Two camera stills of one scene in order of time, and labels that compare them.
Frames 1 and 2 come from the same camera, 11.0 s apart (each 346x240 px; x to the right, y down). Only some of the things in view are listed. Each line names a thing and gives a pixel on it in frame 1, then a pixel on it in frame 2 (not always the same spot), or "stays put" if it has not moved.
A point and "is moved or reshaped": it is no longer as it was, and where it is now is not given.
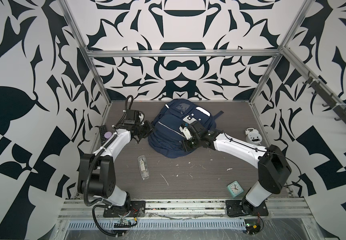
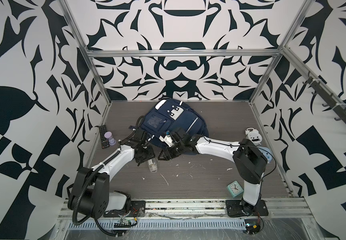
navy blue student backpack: [166, 139] is moved or reshaped
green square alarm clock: [235, 188] stays put
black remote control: [102, 130] stays put
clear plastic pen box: [143, 166] -> [152, 165]
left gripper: [149, 128] -> [151, 154]
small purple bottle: [107, 134] stays put
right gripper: [186, 145] -> [167, 156]
